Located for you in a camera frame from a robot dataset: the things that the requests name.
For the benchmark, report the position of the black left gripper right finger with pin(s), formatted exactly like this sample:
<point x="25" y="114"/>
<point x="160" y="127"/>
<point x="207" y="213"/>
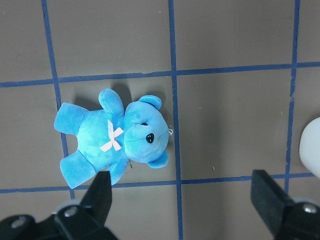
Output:
<point x="284" y="217"/>

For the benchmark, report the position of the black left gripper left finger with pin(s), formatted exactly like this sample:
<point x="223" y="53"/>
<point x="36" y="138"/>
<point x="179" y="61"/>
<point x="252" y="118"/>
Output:
<point x="86" y="220"/>

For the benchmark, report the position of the white trash can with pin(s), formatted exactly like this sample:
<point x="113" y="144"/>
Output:
<point x="309" y="147"/>

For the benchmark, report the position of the blue teddy bear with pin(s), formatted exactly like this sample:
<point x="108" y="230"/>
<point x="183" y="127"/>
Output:
<point x="112" y="137"/>

